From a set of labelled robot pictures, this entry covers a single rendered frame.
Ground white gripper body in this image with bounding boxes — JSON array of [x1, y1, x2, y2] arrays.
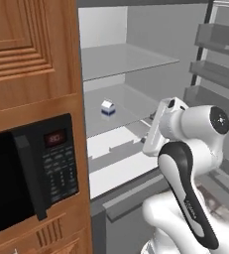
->
[[142, 97, 172, 157]]

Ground glass fridge shelf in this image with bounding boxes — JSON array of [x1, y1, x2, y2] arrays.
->
[[83, 83, 161, 139], [80, 43, 180, 82]]

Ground white fridge crisper drawer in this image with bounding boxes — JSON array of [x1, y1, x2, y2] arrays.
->
[[86, 125, 161, 200]]

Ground white and blue milk carton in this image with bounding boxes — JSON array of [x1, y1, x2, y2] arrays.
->
[[100, 98, 116, 117]]

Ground grey fridge door bin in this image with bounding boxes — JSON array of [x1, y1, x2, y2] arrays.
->
[[182, 84, 229, 117], [193, 22, 229, 60], [188, 60, 229, 95]]

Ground grey open fridge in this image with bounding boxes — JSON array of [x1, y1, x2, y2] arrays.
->
[[75, 0, 229, 254]]

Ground grey fridge door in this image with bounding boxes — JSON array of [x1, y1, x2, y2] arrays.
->
[[182, 0, 229, 202]]

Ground grey fridge freezer drawer front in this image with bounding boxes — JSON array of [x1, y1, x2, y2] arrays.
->
[[90, 168, 173, 254]]

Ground black microwave oven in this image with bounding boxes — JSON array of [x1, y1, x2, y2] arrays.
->
[[0, 112, 80, 239]]

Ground wooden vented cabinet panel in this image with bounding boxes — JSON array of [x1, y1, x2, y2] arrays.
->
[[0, 197, 94, 254]]

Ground wooden cupboard door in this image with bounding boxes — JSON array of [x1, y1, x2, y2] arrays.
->
[[0, 0, 79, 114]]

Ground grey freezer drawer handle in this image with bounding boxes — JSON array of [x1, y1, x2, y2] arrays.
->
[[102, 174, 171, 222]]

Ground black microwave door handle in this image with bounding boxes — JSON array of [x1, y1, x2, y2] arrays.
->
[[13, 133, 50, 221]]

